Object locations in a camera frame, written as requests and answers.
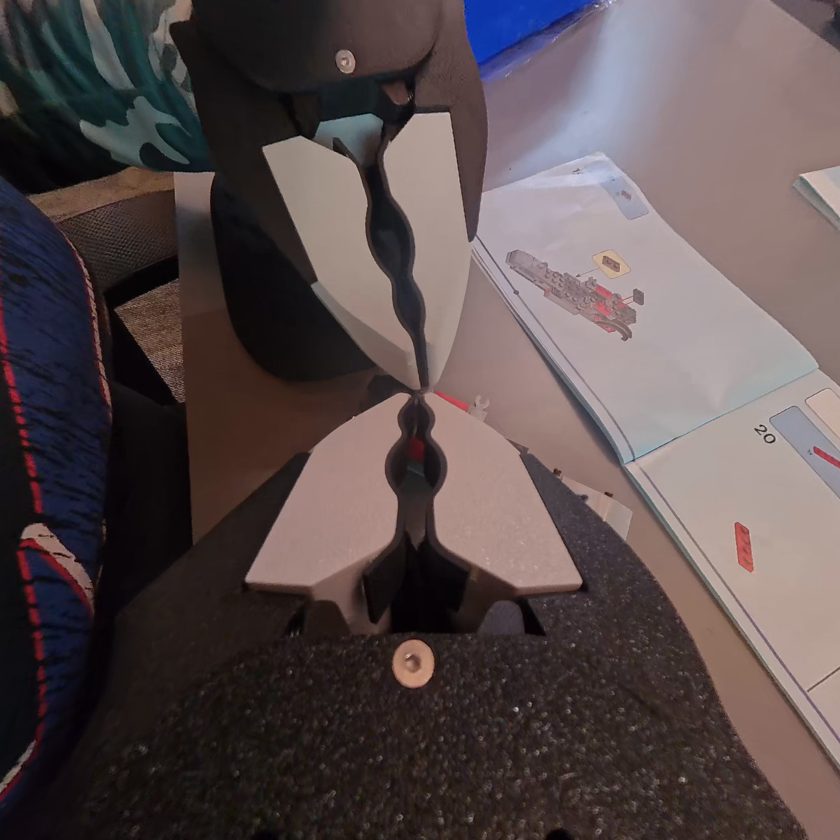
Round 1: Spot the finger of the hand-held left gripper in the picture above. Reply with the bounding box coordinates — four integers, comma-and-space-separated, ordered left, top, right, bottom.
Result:
375, 110, 475, 391
261, 131, 427, 391

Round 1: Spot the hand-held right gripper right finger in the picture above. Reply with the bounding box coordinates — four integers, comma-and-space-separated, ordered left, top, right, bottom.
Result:
419, 392, 585, 623

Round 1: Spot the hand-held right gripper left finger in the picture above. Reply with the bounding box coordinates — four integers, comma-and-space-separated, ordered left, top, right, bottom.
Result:
244, 392, 417, 624

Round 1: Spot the grey red toy brick vehicle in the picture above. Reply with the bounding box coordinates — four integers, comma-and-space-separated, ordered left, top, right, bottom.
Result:
403, 390, 493, 483

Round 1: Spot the grey desk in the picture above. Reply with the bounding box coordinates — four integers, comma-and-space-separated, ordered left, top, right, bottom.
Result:
174, 0, 840, 775

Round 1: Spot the teal patterned cloth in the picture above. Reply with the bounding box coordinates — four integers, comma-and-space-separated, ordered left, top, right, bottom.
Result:
0, 0, 211, 173

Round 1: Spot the blue plastic bin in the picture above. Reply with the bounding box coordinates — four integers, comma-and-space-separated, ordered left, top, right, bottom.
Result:
462, 0, 611, 67

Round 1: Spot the grey mesh office chair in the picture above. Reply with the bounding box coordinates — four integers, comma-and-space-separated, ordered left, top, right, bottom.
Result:
26, 167, 188, 404

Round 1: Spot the open instruction booklet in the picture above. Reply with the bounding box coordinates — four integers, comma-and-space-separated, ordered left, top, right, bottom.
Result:
471, 152, 840, 769

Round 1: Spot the person's navy printed shirt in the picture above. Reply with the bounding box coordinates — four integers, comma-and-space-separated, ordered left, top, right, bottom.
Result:
0, 177, 116, 821

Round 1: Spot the closed instruction booklet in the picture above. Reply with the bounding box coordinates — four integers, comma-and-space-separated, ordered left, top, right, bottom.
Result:
793, 167, 840, 231

